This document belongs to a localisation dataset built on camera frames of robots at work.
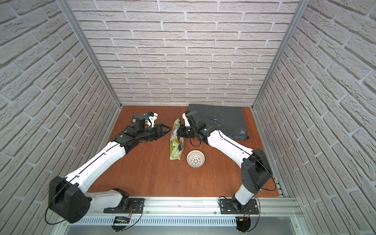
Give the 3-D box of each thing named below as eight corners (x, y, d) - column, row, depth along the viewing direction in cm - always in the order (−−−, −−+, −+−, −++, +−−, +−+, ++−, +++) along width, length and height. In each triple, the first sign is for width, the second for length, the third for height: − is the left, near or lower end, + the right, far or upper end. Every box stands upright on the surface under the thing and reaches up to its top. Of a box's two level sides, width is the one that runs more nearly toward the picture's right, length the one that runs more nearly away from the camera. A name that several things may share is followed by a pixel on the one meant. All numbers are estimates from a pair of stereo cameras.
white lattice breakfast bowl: (186, 167, 88) (186, 164, 85) (187, 153, 94) (186, 149, 91) (204, 167, 88) (205, 164, 85) (203, 153, 95) (204, 150, 91)
